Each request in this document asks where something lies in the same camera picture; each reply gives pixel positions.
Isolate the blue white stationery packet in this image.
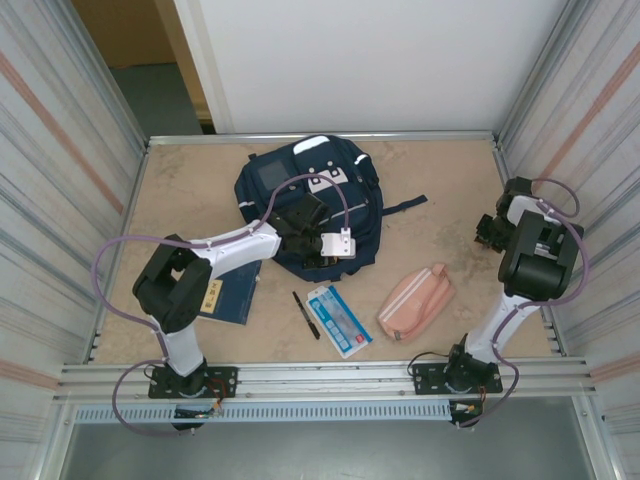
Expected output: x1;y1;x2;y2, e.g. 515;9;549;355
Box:
305;285;375;359

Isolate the navy notebook with yellow label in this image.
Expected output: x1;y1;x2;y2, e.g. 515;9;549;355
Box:
199;259;263;326

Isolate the black pen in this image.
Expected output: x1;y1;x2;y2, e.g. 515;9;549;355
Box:
292;291;321;341

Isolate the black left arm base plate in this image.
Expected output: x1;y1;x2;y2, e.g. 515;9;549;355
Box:
148;366;239;400

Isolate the brown door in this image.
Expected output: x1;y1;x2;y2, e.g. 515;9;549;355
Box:
72;0;214;122

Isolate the grey slotted cable duct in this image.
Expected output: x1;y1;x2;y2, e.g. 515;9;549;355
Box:
73;402;454;425

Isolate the long aluminium table edge rail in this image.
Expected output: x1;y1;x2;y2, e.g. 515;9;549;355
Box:
147;130;501;147

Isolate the navy blue backpack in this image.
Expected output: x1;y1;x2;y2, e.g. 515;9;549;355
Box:
234;133;429;279

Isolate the small circuit board with wires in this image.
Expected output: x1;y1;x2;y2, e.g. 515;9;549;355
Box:
172;403;225;432
448;399;485;430

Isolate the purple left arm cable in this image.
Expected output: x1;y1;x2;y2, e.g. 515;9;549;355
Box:
94;173;351;437

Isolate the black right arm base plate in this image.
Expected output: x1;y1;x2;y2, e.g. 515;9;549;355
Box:
410;362;504;396

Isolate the white door frame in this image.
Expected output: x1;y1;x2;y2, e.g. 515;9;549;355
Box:
172;0;235;135

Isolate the wide aluminium mounting rail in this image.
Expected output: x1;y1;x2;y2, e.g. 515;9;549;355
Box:
57;355;599;404

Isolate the aluminium frame post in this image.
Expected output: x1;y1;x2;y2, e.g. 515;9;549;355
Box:
497;0;589;146
62;0;151;151

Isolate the pink pencil pouch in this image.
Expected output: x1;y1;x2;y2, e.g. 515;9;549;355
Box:
377;263;457;344

